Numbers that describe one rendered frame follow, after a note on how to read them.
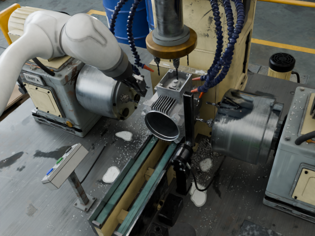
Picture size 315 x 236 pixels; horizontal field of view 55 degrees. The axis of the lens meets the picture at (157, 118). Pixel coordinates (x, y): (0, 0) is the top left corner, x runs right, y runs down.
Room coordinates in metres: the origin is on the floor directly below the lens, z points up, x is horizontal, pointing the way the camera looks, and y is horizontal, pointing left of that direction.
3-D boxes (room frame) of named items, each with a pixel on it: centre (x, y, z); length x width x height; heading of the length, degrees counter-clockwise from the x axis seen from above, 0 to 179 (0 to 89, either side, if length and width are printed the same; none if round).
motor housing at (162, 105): (0.91, -0.06, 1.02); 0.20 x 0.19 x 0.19; 147
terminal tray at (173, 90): (0.95, -0.09, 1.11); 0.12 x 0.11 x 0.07; 147
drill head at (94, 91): (1.11, 0.23, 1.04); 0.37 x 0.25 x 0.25; 57
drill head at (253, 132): (0.73, -0.34, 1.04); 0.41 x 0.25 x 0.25; 57
